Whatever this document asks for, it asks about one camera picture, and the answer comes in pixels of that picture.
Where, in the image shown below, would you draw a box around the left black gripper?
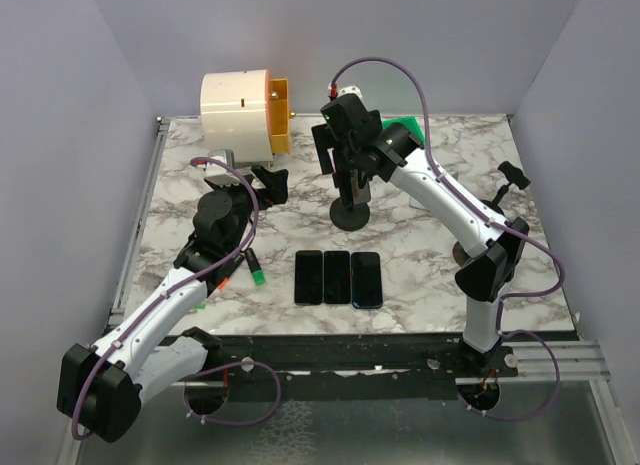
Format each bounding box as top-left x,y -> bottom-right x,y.
212,165 -> 287,253

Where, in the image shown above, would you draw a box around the black phone stand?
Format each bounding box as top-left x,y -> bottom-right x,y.
482,161 -> 531,214
329,171 -> 371,232

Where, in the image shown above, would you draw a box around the black phone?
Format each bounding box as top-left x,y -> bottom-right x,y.
294,250 -> 323,305

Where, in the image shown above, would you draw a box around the round wooden base stand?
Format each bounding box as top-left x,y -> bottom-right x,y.
452,242 -> 472,267

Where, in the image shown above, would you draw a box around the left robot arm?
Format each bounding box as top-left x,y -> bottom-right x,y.
56,166 -> 289,443

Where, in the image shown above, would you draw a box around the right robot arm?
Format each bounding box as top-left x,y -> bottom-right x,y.
312,93 -> 529,376

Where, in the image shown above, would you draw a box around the green plastic bin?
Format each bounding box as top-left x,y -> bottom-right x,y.
382,116 -> 425,143

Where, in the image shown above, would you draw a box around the white cylindrical drawer box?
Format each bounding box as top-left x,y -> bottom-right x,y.
200,69 -> 273,163

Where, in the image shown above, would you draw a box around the green highlighter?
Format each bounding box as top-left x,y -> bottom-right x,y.
244,248 -> 266,286

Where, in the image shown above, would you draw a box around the orange drawer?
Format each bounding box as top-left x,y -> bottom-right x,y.
268,78 -> 291,154

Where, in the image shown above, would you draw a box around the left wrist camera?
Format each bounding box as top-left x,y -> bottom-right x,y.
204,149 -> 241,190

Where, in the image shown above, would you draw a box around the black mounting rail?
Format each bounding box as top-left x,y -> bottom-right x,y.
164,332 -> 521,404

